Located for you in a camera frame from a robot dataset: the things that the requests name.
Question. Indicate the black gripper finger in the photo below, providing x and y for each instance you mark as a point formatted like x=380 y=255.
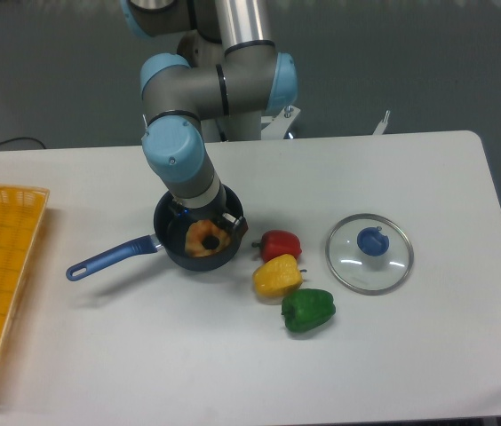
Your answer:
x=239 y=227

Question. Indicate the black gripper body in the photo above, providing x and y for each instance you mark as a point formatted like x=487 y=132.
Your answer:
x=222 y=212

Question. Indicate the glazed orange donut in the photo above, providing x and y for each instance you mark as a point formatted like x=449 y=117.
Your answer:
x=204 y=238

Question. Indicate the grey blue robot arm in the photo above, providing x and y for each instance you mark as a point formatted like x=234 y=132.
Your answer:
x=189 y=175

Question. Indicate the glass pot lid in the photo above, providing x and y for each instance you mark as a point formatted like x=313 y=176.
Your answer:
x=369 y=254

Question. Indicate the red bell pepper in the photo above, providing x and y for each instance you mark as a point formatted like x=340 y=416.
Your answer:
x=276 y=243

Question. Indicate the dark blue saucepan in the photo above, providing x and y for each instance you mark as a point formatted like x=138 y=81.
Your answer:
x=166 y=237

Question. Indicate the yellow bell pepper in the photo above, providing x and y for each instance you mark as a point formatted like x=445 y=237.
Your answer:
x=278 y=277

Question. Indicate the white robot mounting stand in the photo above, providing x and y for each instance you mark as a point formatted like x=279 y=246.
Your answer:
x=251 y=78

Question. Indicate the green bell pepper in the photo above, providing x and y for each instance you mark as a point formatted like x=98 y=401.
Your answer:
x=306 y=309

